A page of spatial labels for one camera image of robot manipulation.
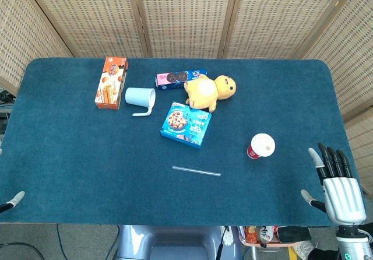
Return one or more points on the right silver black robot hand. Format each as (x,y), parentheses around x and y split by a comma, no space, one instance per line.
(344,198)

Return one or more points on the transparent plastic straw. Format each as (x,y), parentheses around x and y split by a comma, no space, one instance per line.
(196,171)

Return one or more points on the red paper cup white lid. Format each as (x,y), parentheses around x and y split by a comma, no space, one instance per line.
(263,144)

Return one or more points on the black flat object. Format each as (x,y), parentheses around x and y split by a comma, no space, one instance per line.
(292,233)

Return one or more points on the white printed bottle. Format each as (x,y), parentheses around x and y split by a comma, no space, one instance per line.
(266,233)

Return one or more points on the pink tray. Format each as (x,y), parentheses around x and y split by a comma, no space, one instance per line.
(262,244)

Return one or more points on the orange snack bag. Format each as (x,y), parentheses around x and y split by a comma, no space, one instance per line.
(252,234)

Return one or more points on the blue chocolate chip cookie box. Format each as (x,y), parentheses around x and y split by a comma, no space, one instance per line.
(186,126)

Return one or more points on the grey-blue robot torso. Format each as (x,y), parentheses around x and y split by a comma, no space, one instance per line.
(175,242)

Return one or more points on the yellow plush toy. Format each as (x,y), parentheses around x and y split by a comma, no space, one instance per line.
(204,94)

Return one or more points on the blue pink sandwich cookie box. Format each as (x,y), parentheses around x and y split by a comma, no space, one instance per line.
(175,80)

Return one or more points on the light blue plastic mug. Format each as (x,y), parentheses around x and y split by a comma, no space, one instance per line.
(138,96)

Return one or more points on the woven bamboo folding screen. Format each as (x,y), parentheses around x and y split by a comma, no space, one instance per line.
(186,15)

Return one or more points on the blue felt table cover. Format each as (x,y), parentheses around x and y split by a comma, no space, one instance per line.
(87,155)

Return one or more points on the orange biscuit stick box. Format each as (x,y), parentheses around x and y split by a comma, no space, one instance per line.
(110,83)

